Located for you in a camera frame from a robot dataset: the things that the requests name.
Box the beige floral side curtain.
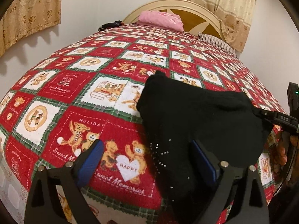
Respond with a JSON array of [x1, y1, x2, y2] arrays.
[[1, 0, 61, 55]]

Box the cream wooden headboard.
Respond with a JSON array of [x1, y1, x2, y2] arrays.
[[123, 0, 224, 40]]

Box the person's right hand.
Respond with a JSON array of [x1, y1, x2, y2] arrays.
[[272, 130, 299, 183]]

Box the pink pillow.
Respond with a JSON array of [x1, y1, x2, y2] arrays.
[[137, 11, 184, 32]]

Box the black pants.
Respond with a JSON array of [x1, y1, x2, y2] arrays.
[[137, 71, 273, 223]]

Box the dark clothing bundle by bed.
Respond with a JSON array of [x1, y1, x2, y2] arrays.
[[98, 20, 124, 32]]

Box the red teddy bear patchwork bedspread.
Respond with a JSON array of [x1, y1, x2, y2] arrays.
[[1, 23, 283, 223]]

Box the grey striped pillow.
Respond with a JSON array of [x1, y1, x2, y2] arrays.
[[198, 33, 236, 57]]

